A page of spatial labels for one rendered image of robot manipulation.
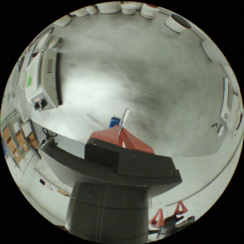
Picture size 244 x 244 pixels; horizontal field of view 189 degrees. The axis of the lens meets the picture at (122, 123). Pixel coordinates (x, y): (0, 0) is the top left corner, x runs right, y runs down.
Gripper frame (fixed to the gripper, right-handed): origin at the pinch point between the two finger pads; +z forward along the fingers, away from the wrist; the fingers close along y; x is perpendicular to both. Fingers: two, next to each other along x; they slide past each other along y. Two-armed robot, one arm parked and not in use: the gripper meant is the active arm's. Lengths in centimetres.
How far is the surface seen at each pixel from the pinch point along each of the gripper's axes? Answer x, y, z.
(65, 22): -30.6, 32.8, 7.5
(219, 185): 16, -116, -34
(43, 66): -8.5, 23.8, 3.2
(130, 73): -9.4, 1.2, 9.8
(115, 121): 3.0, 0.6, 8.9
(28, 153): 189, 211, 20
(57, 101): 2.7, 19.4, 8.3
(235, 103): -44, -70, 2
